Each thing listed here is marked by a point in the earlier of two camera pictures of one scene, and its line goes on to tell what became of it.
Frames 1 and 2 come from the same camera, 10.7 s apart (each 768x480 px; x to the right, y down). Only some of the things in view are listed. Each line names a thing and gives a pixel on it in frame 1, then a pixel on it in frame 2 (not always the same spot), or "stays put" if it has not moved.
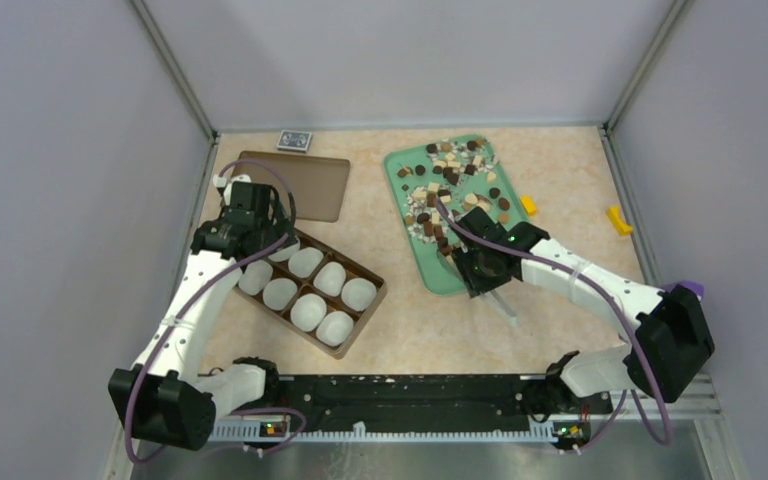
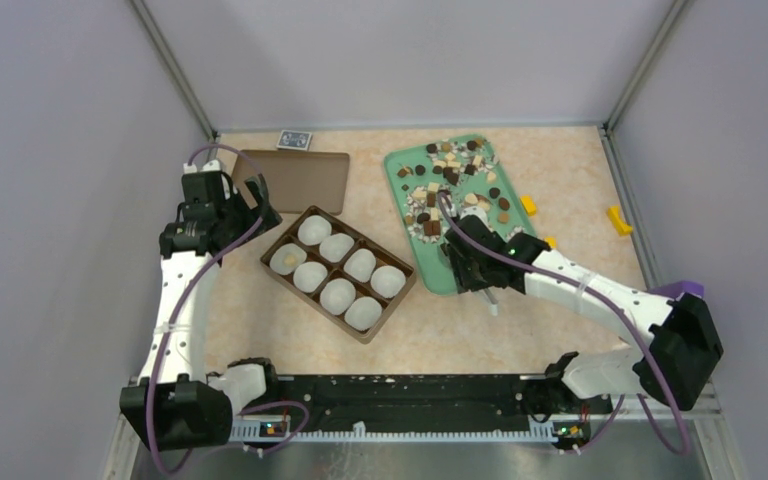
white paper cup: [278, 292] to [337, 296]
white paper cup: [255, 277] to [308, 276]
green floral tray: [463, 172] stays put
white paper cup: [303, 262] to [314, 229]
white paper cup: [308, 312] to [363, 313]
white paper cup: [335, 328] to [388, 281]
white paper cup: [285, 253] stays put
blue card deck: [299, 141] stays put
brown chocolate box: [311, 293] to [351, 278]
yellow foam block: [529, 205] stays put
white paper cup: [358, 294] to [360, 264]
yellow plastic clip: [621, 226] stays put
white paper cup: [330, 279] to [335, 247]
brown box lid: [318, 184] stays put
